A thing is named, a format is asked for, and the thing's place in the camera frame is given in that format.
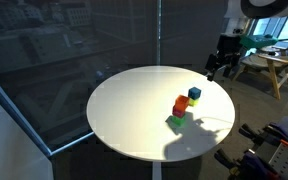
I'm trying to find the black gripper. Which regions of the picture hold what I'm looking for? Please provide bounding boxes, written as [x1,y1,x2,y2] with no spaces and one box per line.
[204,33,244,82]

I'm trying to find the orange cube block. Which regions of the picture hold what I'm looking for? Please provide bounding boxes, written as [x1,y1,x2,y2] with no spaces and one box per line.
[174,94,191,113]

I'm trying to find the blue cube block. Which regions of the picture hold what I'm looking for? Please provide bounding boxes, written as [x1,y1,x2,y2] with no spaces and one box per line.
[187,86,202,101]

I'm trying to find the magenta cube block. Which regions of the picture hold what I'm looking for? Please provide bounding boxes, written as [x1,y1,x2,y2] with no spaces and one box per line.
[172,105,186,119]

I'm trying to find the green cube block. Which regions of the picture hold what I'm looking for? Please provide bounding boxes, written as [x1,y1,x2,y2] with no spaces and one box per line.
[171,114,187,127]

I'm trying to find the wooden lounge chair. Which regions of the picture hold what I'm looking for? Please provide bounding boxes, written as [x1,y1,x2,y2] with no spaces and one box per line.
[233,44,288,101]

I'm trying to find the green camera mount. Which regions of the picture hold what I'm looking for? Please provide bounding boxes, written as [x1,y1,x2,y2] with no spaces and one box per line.
[239,34,279,50]

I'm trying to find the white table pedestal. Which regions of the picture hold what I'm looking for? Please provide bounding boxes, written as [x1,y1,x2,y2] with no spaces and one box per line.
[151,160,163,180]

